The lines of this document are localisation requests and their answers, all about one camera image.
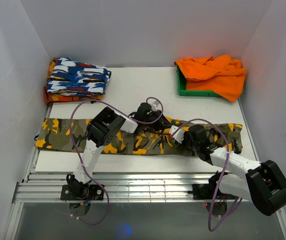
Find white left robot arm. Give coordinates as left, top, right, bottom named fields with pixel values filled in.
left=66, top=97, right=164, bottom=200

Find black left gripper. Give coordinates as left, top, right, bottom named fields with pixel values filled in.
left=142, top=110, right=173, bottom=132

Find aluminium rail frame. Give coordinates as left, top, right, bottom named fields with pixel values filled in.
left=4, top=104, right=286, bottom=240

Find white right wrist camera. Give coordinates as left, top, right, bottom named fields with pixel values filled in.
left=169, top=125, right=186, bottom=144

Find orange camouflage folded trousers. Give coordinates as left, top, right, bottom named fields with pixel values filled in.
left=43, top=57, right=102, bottom=105

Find orange crumpled cloth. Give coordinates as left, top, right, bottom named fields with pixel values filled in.
left=174, top=54, right=247, bottom=103

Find green plastic bin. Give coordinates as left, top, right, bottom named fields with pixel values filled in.
left=175, top=64, right=245, bottom=97

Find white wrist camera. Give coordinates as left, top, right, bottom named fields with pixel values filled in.
left=150, top=100, right=161, bottom=111
left=169, top=125, right=186, bottom=144

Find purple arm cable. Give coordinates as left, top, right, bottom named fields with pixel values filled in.
left=69, top=96, right=164, bottom=226
left=172, top=118, right=243, bottom=232

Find blue white camouflage folded trousers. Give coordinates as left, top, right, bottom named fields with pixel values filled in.
left=46, top=57, right=112, bottom=97

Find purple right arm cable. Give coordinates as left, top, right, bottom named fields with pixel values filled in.
left=172, top=118, right=243, bottom=232

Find olive yellow camouflage trousers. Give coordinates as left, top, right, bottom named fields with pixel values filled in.
left=35, top=118, right=243, bottom=157

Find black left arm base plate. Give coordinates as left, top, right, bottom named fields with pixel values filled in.
left=60, top=184, right=104, bottom=201

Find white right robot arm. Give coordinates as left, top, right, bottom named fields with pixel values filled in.
left=175, top=124, right=286, bottom=216

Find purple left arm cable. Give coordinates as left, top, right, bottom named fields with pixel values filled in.
left=69, top=96, right=164, bottom=226

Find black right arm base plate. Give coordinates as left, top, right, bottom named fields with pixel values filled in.
left=192, top=182, right=239, bottom=200

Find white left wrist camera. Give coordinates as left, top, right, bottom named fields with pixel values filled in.
left=150, top=100, right=161, bottom=111

